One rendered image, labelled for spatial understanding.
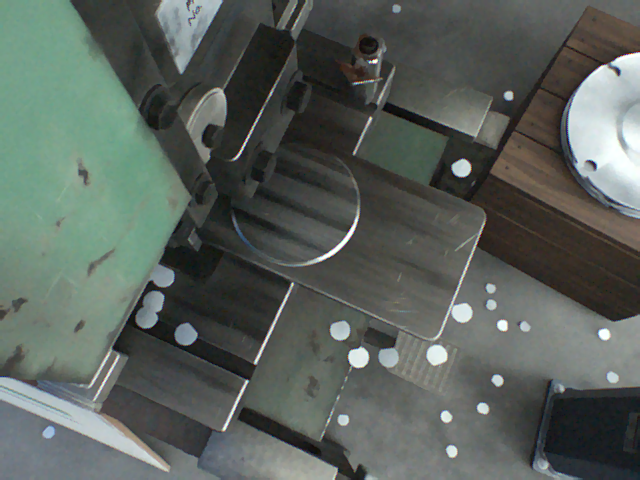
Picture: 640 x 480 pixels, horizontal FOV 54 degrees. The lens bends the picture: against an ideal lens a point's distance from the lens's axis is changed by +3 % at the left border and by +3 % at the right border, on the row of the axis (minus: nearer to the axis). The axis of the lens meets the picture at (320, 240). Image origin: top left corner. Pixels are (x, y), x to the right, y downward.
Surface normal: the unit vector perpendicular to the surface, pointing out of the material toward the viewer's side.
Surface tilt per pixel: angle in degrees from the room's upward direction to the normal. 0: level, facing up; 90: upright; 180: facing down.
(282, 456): 0
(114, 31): 90
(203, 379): 0
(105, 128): 90
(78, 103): 90
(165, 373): 0
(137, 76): 90
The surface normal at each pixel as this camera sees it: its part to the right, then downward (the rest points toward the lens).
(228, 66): 0.91, 0.40
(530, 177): 0.00, -0.26
